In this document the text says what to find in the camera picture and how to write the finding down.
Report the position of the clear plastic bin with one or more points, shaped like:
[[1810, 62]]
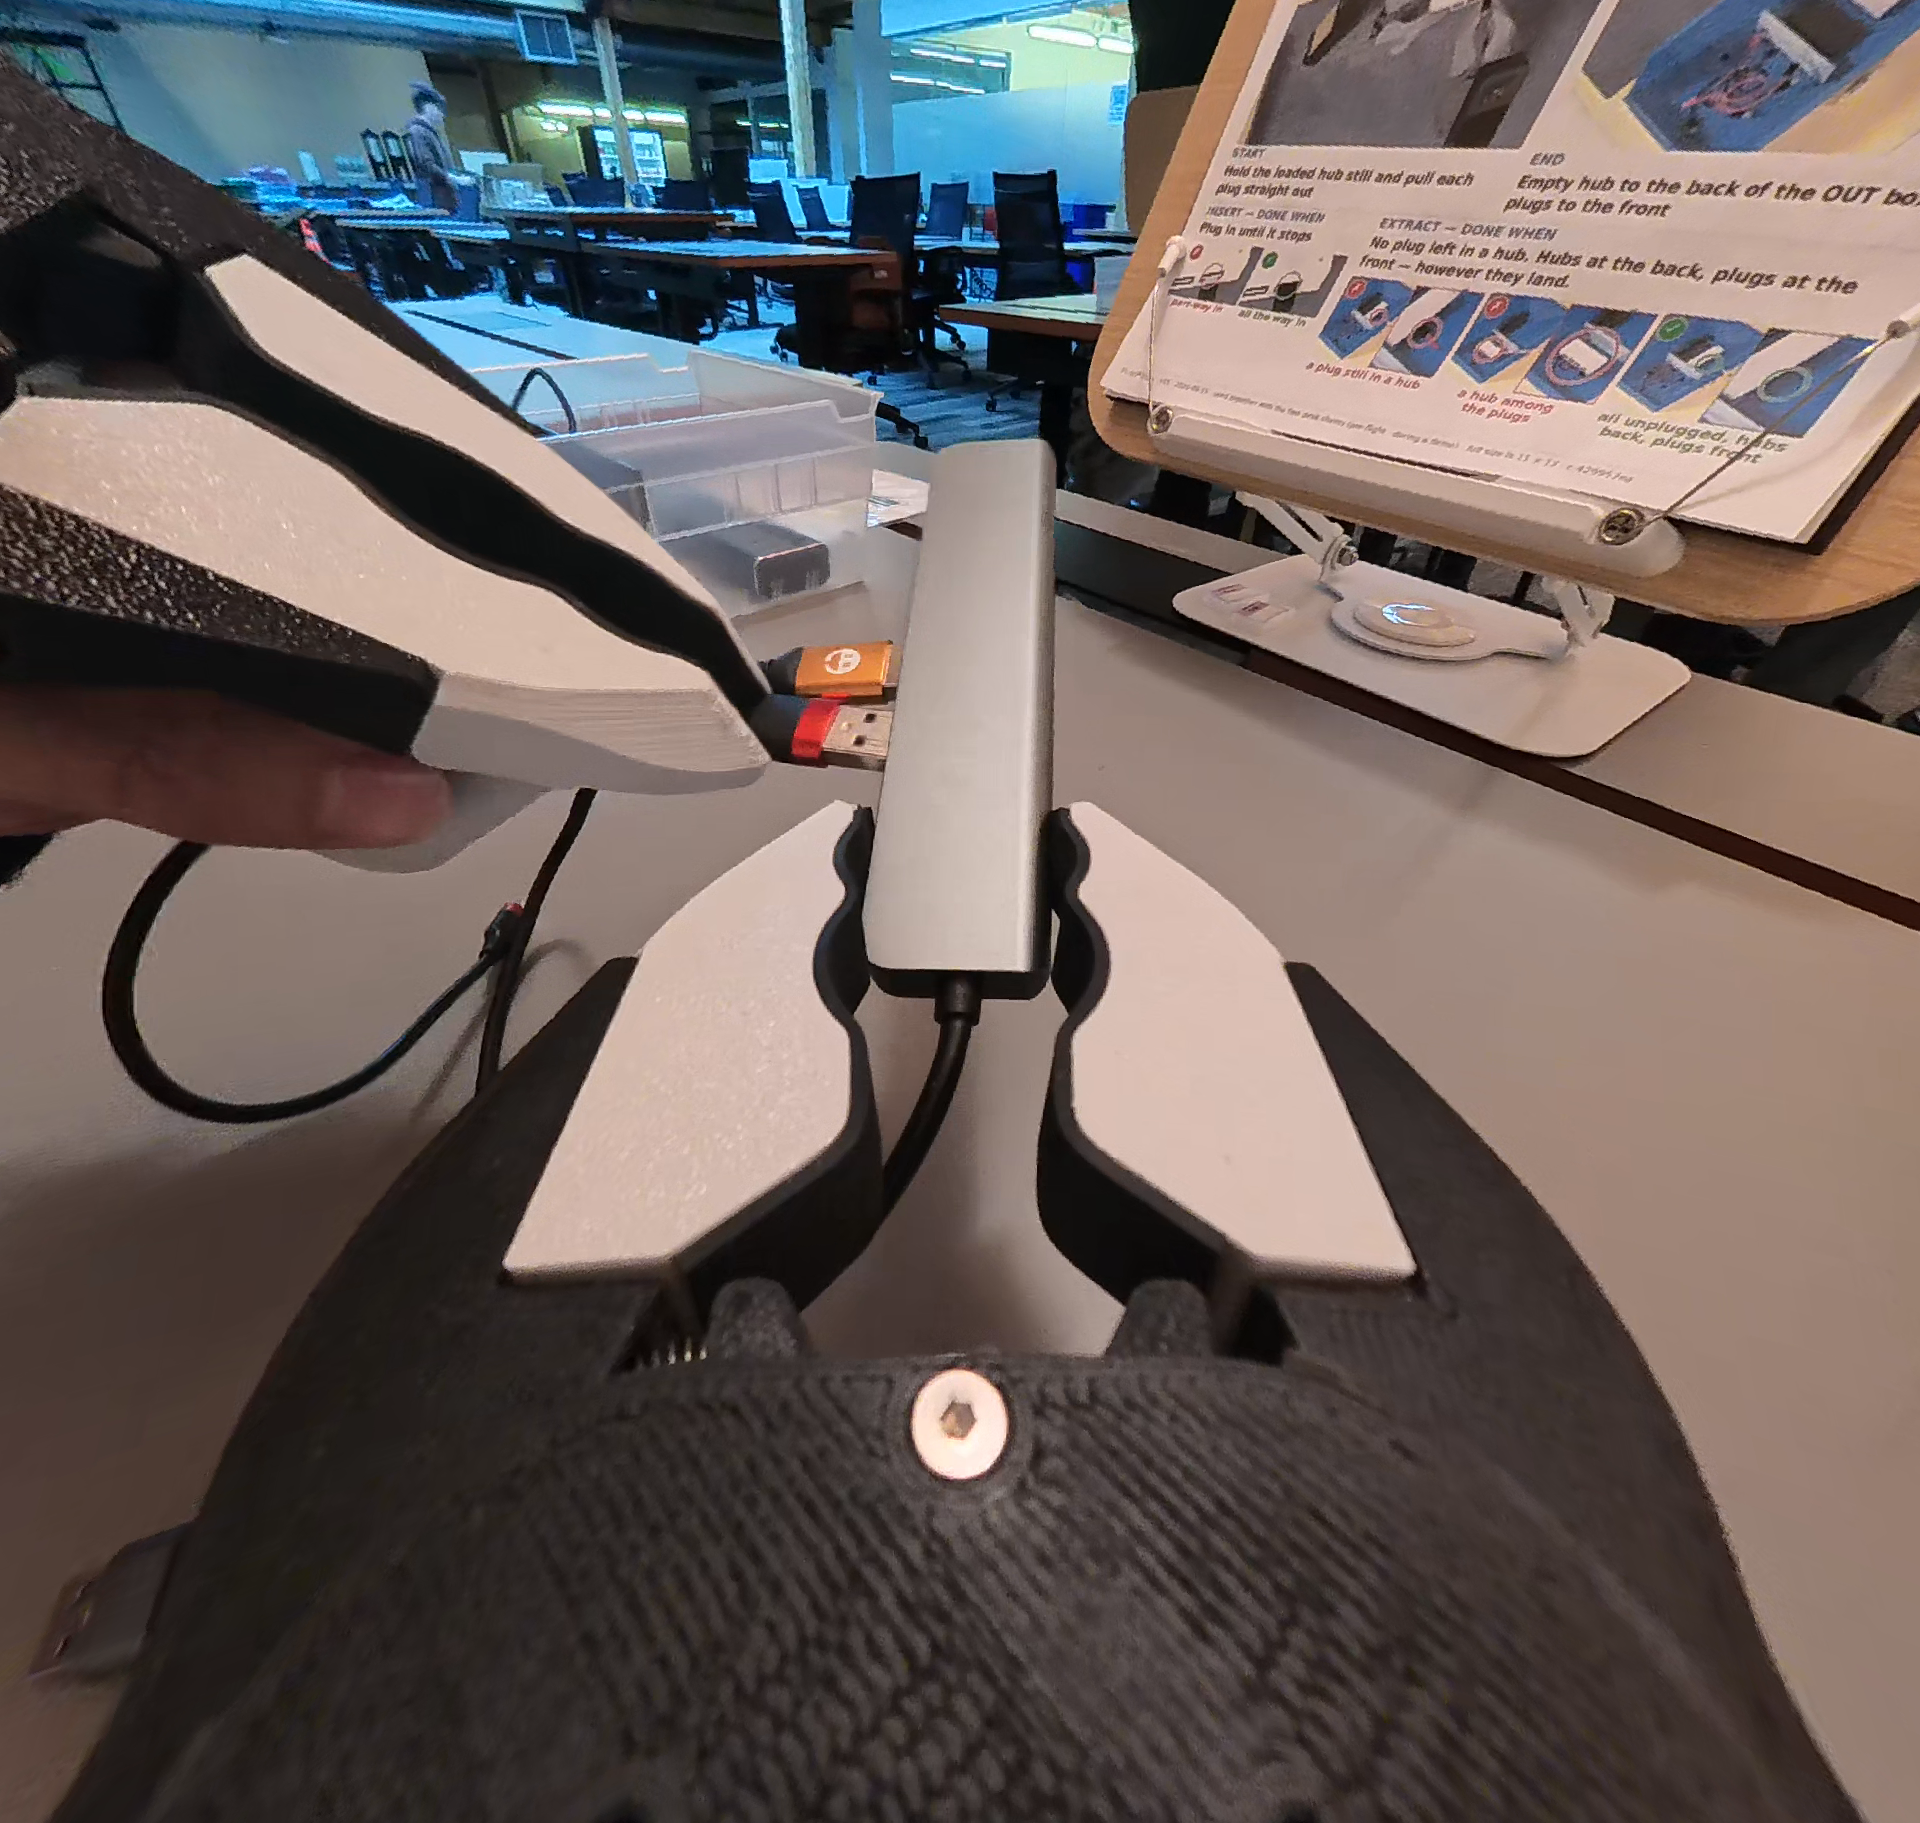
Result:
[[751, 429]]

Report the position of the row of wooden desks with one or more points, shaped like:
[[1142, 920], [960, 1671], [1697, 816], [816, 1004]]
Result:
[[720, 265]]

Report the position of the instruction sheet on stand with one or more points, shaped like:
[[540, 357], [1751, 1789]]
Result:
[[1500, 684]]

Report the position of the black desk mat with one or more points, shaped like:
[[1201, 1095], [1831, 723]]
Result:
[[1155, 565]]

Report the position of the person's left hand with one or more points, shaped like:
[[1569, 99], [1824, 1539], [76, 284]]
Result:
[[181, 775]]

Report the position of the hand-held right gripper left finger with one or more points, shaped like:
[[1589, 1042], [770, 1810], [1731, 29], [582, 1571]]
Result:
[[705, 1075]]

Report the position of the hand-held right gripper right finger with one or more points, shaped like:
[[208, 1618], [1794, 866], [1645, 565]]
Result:
[[1215, 1075]]

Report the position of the white paper sheet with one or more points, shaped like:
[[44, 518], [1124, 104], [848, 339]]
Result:
[[893, 507]]

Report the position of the row of black office chairs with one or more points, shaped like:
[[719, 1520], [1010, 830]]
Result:
[[1027, 226]]

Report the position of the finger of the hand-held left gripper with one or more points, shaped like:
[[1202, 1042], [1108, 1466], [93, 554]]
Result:
[[300, 520], [376, 354]]

